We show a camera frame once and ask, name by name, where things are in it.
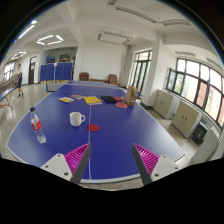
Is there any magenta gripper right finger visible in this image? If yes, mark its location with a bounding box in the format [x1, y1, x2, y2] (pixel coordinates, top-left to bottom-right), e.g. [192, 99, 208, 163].
[132, 144, 179, 185]

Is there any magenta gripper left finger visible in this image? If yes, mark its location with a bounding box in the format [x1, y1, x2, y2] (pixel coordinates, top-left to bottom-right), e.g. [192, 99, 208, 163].
[41, 143, 91, 185]

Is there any clear plastic water bottle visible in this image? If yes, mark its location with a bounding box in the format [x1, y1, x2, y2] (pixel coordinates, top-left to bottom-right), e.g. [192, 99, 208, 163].
[30, 107, 46, 144]

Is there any small red round coaster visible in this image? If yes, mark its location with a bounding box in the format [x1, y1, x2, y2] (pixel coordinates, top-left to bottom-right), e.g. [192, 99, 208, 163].
[88, 124, 100, 132]

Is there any white ceramic mug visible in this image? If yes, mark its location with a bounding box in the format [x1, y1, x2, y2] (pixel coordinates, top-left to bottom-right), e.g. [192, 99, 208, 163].
[70, 112, 85, 127]

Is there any beige cabinet near window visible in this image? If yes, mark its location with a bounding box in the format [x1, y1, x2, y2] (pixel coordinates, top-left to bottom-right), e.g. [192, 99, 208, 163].
[172, 101, 202, 138]

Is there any blue ping pong table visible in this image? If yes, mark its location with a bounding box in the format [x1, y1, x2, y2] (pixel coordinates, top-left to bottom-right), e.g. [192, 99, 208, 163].
[7, 81, 184, 183]

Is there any black bin by cabinet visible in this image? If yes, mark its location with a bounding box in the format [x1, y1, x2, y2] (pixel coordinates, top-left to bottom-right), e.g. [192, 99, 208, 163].
[192, 122, 208, 144]

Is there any beige cabinet further back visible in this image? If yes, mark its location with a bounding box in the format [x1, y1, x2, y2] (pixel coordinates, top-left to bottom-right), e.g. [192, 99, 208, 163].
[153, 90, 180, 119]

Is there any colourful small booklet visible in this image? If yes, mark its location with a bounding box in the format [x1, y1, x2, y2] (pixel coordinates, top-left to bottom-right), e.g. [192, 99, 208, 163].
[59, 97, 75, 103]

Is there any red ping pong paddle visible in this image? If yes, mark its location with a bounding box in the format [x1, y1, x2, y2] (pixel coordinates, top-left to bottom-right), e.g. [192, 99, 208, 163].
[115, 102, 128, 109]

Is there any yellow book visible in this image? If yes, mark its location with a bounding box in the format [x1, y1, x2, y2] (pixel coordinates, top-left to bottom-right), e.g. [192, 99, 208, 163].
[84, 96, 102, 105]

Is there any grey flat booklet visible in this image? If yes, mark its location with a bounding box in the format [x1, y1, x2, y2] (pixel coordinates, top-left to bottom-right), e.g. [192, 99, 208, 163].
[69, 94, 84, 100]

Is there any brown cardboard box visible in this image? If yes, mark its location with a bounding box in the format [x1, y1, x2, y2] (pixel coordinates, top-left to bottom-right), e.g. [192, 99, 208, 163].
[125, 86, 137, 106]

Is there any black pouch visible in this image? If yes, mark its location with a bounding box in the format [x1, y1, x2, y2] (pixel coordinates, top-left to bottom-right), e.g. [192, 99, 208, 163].
[101, 95, 117, 103]

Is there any red paddle behind pouch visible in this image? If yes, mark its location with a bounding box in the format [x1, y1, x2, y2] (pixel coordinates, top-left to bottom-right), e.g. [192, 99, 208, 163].
[113, 97, 123, 102]

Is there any brown armchair left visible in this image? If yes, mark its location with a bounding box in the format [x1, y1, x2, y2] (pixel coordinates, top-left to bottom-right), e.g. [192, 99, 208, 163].
[79, 72, 89, 81]

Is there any brown armchair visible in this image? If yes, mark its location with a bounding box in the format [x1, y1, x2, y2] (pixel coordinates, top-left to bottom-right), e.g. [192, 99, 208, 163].
[108, 74, 120, 85]
[79, 72, 89, 81]

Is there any blue folding partition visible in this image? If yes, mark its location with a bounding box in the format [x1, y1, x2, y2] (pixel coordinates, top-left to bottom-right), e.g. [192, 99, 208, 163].
[40, 62, 73, 81]

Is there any blue table at left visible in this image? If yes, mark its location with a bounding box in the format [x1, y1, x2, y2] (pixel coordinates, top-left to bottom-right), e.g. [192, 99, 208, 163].
[0, 88, 13, 109]

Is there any brown armchair right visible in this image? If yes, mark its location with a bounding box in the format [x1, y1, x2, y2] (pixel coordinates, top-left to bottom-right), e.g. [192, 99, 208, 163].
[108, 74, 120, 85]

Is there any standing person in dark clothes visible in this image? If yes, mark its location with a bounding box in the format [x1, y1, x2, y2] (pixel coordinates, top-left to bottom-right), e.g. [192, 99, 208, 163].
[17, 64, 24, 97]

